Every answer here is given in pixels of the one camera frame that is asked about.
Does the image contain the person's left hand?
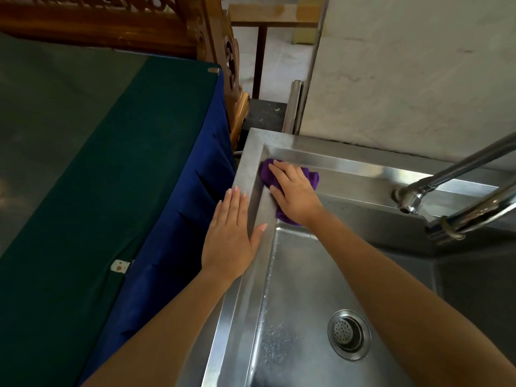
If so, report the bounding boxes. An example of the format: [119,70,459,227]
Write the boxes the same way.
[201,186,268,285]

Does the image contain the person's right hand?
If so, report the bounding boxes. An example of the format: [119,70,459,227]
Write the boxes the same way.
[268,160,325,229]

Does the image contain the purple cleaning cloth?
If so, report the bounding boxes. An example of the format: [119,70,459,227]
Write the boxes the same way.
[260,159,320,227]

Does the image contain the person's left forearm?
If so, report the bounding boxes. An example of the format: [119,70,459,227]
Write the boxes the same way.
[81,265,242,387]

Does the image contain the person's right forearm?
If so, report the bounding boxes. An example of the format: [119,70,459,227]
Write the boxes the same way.
[303,209,516,387]

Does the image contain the stainless steel sink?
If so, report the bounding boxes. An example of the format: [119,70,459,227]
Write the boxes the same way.
[176,127,516,387]

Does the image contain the blue cloth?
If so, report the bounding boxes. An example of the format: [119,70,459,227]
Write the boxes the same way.
[77,70,236,387]

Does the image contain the metal pole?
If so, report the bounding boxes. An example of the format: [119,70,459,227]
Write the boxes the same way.
[281,80,304,134]

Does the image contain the round metal sink drain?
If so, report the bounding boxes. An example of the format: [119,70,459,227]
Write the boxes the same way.
[327,309,372,361]

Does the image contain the wooden table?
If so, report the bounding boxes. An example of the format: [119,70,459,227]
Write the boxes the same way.
[228,0,327,100]

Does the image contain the chrome faucet spout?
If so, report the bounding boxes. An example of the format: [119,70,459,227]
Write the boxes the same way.
[393,131,516,215]

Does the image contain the green cloth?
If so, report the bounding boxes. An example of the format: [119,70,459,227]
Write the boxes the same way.
[0,32,221,387]

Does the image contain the chrome faucet pipe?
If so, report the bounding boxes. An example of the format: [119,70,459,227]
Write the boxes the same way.
[427,185,516,246]

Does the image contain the carved wooden furniture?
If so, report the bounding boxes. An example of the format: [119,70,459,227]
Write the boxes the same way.
[0,0,250,151]

